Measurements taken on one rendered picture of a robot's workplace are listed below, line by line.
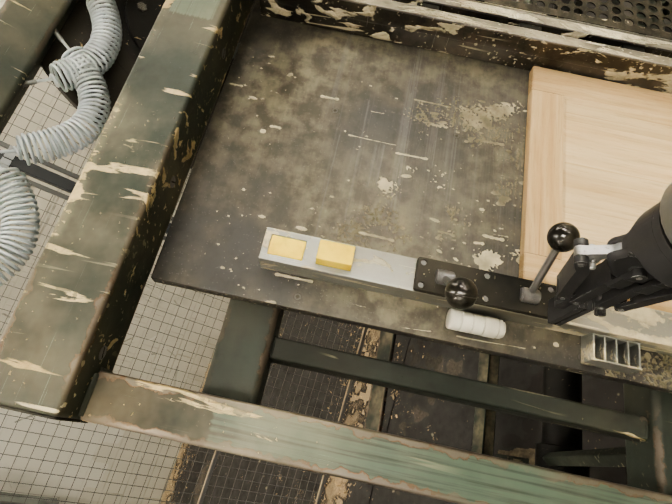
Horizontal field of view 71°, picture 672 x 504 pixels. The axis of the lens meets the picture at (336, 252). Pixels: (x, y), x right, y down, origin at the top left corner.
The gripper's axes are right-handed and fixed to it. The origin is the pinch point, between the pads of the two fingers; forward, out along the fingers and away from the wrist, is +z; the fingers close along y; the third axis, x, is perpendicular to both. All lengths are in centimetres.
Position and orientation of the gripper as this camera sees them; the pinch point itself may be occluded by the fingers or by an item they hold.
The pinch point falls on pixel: (568, 305)
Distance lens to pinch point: 60.3
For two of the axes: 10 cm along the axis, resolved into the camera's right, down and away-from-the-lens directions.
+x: 2.0, -9.0, 3.9
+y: 9.8, 2.1, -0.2
